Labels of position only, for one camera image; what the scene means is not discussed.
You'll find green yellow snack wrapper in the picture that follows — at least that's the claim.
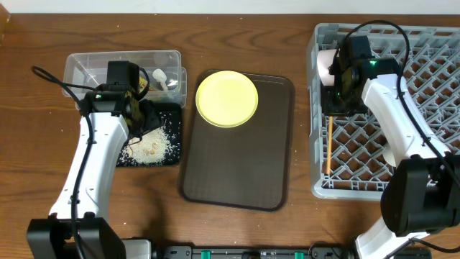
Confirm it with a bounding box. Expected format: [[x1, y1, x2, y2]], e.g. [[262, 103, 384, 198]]
[[139, 76, 149, 92]]

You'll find dark brown serving tray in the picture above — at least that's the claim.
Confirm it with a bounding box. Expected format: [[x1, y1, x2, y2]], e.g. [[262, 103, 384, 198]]
[[178, 74, 295, 212]]

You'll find yellow round plate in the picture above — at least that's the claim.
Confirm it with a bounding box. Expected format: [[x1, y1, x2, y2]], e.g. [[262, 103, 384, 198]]
[[195, 71, 259, 128]]

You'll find black plastic tray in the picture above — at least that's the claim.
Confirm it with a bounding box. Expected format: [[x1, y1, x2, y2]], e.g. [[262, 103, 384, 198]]
[[115, 102, 183, 168]]

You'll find wooden chopstick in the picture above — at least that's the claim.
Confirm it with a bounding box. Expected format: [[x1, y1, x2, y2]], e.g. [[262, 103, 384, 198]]
[[326, 116, 334, 175]]

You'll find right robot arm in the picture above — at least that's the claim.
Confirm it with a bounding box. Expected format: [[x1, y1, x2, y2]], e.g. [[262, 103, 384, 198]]
[[316, 36, 459, 258]]

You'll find white cup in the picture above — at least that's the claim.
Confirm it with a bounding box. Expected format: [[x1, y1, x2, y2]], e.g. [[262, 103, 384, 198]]
[[382, 147, 396, 167]]

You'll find clear plastic waste bin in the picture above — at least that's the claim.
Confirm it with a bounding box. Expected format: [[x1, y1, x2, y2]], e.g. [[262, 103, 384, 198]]
[[63, 50, 187, 107]]

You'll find grey dishwasher rack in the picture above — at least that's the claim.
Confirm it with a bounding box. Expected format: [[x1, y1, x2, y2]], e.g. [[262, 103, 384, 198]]
[[306, 23, 459, 201]]

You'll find white tissue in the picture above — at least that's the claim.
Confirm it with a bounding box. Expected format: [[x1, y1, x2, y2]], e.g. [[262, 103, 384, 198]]
[[152, 68, 168, 91]]

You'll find small white tissue scrap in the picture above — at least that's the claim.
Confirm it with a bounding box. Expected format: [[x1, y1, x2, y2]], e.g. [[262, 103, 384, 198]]
[[167, 80, 178, 88]]

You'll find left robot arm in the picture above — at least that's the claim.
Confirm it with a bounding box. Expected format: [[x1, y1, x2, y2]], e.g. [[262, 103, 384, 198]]
[[27, 61, 162, 258]]

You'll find pink white bowl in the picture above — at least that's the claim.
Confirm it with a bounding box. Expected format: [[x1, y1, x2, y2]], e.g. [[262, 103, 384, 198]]
[[316, 50, 336, 86]]

